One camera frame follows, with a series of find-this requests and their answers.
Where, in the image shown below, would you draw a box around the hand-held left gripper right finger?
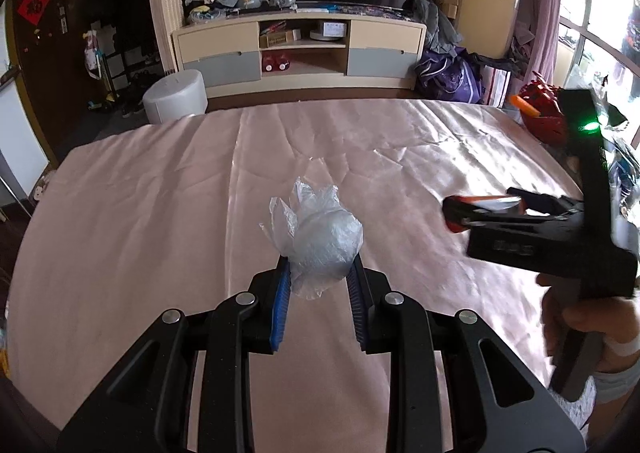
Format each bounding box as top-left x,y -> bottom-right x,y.
346,255 -> 586,453

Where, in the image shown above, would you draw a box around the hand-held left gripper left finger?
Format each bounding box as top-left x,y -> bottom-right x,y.
56,255 -> 293,453

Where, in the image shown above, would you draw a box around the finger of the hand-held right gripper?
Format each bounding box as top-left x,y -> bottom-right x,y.
444,195 -> 583,235
505,186 -> 587,216

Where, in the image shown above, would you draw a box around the orange white wrapper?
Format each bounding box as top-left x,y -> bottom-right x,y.
442,193 -> 524,235

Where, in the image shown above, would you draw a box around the clear plastic bag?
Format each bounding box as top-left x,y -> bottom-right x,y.
258,176 -> 364,303

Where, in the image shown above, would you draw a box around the person's right forearm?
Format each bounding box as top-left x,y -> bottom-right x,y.
589,338 -> 640,406

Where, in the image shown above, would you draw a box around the person's right hand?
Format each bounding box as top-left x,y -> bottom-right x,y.
537,272 -> 640,374

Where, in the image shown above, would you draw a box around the red mesh basket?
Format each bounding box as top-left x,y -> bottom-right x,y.
516,72 -> 570,146

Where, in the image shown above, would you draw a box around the orange plastic stick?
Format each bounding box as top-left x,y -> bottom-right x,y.
509,94 -> 542,118

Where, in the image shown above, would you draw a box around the pink satin sheet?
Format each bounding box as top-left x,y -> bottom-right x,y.
7,98 -> 601,453

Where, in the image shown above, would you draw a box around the white red shopping bag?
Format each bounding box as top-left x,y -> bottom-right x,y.
479,64 -> 512,108

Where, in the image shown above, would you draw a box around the purple bag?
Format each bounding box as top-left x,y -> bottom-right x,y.
416,47 -> 485,104

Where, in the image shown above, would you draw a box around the window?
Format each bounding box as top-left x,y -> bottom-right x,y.
556,0 -> 640,144

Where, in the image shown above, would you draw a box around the grey clothes heap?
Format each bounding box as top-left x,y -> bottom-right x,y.
401,0 -> 464,54

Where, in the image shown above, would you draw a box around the white round stool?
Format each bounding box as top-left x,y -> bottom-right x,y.
143,71 -> 209,126

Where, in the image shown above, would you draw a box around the red bottles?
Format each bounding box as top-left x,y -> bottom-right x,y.
261,52 -> 293,74

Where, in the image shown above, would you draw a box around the beige tv cabinet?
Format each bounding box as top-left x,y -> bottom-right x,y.
171,13 -> 428,100

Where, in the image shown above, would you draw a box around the white printed bag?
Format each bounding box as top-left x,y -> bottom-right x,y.
81,29 -> 109,80

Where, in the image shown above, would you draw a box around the red paper door decoration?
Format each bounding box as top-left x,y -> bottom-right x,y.
16,0 -> 52,27

